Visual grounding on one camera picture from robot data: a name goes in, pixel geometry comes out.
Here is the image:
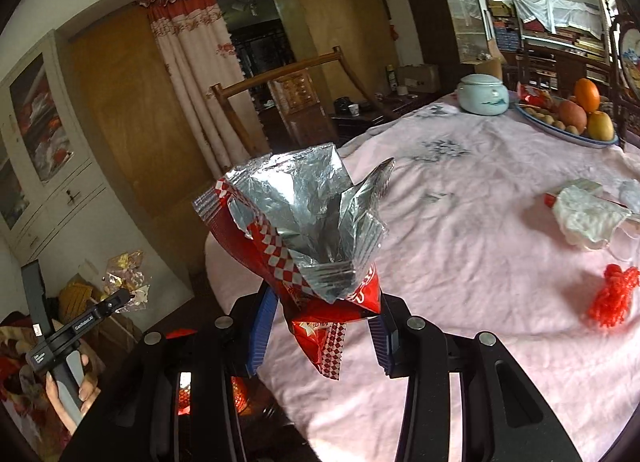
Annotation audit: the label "pile of brown nuts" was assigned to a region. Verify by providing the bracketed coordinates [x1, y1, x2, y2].
[520, 104, 581, 135]

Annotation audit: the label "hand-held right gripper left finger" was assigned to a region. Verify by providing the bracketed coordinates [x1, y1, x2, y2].
[57, 287, 281, 462]

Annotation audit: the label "clear wrapper with yellow pieces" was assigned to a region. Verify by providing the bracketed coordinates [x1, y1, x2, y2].
[102, 251, 151, 313]

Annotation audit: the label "red trash bin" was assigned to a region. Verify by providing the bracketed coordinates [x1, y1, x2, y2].
[165, 329, 251, 415]

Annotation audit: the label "pink floral tablecloth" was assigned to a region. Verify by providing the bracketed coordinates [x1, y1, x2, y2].
[205, 89, 640, 462]

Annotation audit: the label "blue rimmed fruit plate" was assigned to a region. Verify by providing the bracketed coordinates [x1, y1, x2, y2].
[515, 102, 620, 149]

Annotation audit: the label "cardboard box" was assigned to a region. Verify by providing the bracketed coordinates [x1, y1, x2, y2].
[399, 64, 441, 88]

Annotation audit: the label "red foam fruit net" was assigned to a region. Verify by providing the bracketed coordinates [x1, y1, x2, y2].
[586, 263, 640, 330]

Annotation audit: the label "person's left hand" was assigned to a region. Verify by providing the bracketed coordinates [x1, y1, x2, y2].
[44, 352, 103, 435]

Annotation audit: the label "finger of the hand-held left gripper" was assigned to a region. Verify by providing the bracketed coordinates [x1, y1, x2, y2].
[97, 288, 135, 323]

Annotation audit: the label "low dark side table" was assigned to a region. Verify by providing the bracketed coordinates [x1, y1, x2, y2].
[327, 92, 436, 143]

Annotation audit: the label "white cover cloth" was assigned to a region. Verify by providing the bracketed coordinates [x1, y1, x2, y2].
[515, 0, 608, 40]

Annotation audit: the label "dark glass-door cabinet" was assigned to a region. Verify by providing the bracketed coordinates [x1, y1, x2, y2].
[390, 0, 501, 67]

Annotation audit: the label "pale blue ceramic jar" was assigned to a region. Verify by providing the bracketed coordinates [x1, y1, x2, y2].
[456, 72, 510, 116]

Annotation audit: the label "red apple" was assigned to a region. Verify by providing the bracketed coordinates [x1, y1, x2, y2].
[557, 99, 587, 129]

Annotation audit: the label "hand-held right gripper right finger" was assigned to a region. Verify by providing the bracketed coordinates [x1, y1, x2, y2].
[367, 292, 583, 462]

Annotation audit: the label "wooden partition panel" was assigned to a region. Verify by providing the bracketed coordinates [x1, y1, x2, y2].
[67, 4, 216, 223]

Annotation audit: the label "wooden armchair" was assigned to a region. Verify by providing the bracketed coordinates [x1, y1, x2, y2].
[209, 46, 396, 167]

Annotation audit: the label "orange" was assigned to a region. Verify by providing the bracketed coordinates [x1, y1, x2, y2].
[573, 78, 601, 112]

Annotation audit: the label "small red snack packet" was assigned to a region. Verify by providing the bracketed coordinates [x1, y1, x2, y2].
[517, 82, 553, 108]

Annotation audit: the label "white face mask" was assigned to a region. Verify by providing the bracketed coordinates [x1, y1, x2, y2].
[552, 184, 638, 263]

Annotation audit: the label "white red floral curtain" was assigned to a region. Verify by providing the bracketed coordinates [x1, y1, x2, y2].
[140, 0, 273, 175]

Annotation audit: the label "tan wooden wardrobe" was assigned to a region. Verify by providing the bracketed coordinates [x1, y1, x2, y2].
[270, 0, 398, 92]

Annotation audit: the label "wooden slatted crate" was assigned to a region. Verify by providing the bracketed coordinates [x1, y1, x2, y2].
[57, 274, 141, 343]

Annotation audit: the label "red foil snack bag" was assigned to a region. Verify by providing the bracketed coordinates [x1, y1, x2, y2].
[192, 142, 396, 380]

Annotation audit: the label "cluttered storage shelves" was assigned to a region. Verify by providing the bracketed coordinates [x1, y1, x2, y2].
[482, 0, 616, 87]

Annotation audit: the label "white storage cabinet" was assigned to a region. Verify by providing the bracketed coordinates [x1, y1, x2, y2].
[0, 30, 196, 323]

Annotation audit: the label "red brown patterned blanket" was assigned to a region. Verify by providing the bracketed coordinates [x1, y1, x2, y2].
[0, 312, 71, 443]

